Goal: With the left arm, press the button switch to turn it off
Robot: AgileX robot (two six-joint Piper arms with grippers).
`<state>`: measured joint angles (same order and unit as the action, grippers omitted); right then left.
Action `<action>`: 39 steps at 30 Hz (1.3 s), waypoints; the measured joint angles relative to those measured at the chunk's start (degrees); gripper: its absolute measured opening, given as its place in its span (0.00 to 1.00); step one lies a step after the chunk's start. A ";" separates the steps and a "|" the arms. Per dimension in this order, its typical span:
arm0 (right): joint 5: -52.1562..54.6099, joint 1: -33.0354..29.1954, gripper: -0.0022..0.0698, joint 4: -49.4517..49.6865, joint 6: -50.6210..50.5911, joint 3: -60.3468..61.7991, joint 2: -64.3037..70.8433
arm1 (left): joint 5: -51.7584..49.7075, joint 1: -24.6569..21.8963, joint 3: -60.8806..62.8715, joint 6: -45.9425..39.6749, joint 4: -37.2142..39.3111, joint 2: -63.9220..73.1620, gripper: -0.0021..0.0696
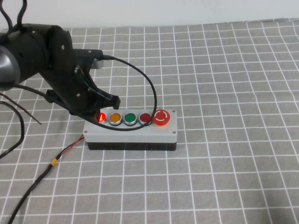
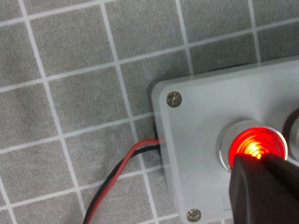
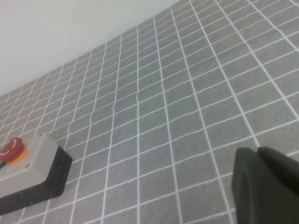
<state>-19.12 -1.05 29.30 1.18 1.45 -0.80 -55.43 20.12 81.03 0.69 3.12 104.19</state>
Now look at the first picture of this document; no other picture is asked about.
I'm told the red emergency stop mushroom button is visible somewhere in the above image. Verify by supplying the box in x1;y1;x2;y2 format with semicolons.
152;109;171;127

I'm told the dark red push button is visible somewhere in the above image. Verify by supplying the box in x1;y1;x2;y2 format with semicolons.
138;113;152;126

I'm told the grey black button control box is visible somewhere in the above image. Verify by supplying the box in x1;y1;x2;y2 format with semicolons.
83;109;178;152

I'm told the thick black looped cable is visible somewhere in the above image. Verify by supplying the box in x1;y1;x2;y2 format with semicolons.
0;101;26;160

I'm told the grey white checked tablecloth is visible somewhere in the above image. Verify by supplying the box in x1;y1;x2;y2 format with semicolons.
0;18;299;224

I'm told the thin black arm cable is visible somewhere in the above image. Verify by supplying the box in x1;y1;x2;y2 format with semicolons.
0;92;43;126
10;84;49;98

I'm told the black power cable yellow tag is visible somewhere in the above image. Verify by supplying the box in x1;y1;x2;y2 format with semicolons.
6;134;86;224

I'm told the thin black camera cable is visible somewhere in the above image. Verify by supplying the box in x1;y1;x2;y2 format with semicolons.
102;54;158;132

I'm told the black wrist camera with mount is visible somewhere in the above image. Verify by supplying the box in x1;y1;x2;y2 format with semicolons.
74;48;105;70

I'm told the green push button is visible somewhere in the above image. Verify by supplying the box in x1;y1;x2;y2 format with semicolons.
123;112;138;127

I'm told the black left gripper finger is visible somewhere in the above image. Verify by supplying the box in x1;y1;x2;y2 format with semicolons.
89;86;121;111
69;108;102;122

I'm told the black wavy arm cable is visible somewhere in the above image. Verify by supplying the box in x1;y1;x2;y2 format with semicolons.
16;0;28;27
0;6;14;32

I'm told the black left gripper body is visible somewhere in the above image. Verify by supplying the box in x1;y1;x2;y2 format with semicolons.
42;65;101;115

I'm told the yellow push button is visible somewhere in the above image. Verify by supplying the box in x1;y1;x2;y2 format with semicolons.
108;112;122;127

